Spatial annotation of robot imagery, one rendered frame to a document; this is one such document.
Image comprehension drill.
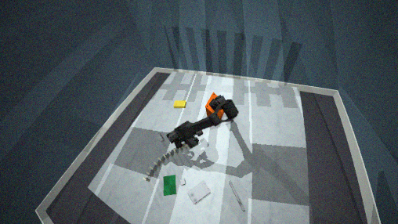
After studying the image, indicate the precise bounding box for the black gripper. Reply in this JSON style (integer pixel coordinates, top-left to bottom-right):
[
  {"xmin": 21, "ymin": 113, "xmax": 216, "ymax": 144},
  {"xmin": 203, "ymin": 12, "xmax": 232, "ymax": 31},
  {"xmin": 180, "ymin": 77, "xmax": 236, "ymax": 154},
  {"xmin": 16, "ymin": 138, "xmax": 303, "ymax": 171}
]
[{"xmin": 174, "ymin": 130, "xmax": 203, "ymax": 149}]

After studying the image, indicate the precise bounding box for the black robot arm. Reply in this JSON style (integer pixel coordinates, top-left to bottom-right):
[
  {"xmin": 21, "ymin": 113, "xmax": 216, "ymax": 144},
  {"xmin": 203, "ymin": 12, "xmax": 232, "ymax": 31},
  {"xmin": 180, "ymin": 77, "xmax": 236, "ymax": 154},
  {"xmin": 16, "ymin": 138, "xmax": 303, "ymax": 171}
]
[{"xmin": 166, "ymin": 95, "xmax": 239, "ymax": 148}]

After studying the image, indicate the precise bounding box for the yellow flat block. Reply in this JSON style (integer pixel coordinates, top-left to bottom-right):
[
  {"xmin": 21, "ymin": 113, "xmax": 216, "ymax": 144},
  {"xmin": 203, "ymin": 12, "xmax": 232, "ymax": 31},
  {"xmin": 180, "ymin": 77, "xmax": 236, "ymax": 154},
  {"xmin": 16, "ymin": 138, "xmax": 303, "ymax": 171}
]
[{"xmin": 173, "ymin": 100, "xmax": 186, "ymax": 108}]

